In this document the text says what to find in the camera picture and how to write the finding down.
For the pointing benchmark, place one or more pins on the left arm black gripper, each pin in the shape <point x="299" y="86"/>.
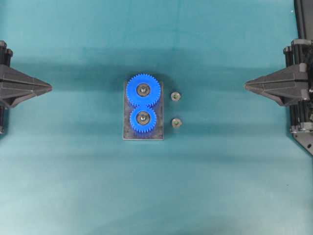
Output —
<point x="8" y="74"/>

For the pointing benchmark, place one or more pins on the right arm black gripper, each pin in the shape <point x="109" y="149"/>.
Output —
<point x="299" y="62"/>

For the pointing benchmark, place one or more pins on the metal washer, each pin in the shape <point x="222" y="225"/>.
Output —
<point x="176" y="122"/>
<point x="175" y="96"/>

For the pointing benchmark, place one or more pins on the threaded shaft in large gear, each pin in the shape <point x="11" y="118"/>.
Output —
<point x="143" y="89"/>

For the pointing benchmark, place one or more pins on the threaded shaft in small gear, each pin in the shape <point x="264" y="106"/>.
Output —
<point x="142" y="118"/>

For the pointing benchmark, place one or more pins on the green cloth table mat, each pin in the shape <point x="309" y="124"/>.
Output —
<point x="231" y="168"/>

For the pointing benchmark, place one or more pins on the large blue plastic gear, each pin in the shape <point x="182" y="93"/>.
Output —
<point x="153" y="90"/>

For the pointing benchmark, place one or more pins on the small blue plastic gear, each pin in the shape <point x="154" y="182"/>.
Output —
<point x="148" y="125"/>

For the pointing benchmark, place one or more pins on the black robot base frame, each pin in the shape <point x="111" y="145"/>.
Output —
<point x="304" y="18"/>

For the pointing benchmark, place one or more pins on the grey metal base plate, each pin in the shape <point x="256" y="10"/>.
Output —
<point x="158" y="131"/>

